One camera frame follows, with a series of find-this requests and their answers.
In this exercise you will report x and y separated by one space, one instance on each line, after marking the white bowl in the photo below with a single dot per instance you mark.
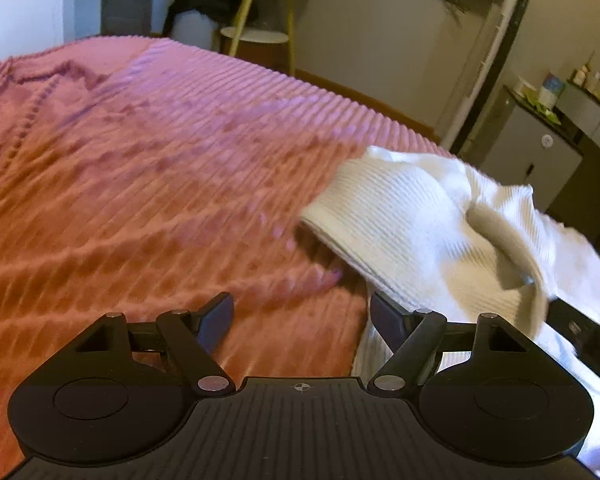
521 86

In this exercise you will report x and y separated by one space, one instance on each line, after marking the pink ribbed blanket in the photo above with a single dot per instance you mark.
145 175

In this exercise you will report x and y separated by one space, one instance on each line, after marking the tall white standing air conditioner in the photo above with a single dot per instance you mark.
490 70

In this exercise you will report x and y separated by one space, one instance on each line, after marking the green packet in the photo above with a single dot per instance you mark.
540 105

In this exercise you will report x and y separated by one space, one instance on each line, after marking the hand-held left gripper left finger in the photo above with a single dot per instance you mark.
217 320

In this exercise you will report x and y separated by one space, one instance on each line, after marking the white ribbed knit garment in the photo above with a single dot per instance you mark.
420 220

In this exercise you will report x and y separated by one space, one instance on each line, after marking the blue and white tissue tub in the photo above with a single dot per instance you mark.
551 89

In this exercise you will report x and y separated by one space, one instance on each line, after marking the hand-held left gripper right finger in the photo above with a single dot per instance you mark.
387 317

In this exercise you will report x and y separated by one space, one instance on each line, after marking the grey dressing table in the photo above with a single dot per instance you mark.
592 115

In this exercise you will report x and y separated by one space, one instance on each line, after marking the grey drawer cabinet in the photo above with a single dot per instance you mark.
530 155

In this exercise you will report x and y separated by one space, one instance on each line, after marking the round wooden side table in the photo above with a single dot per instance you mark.
260 35

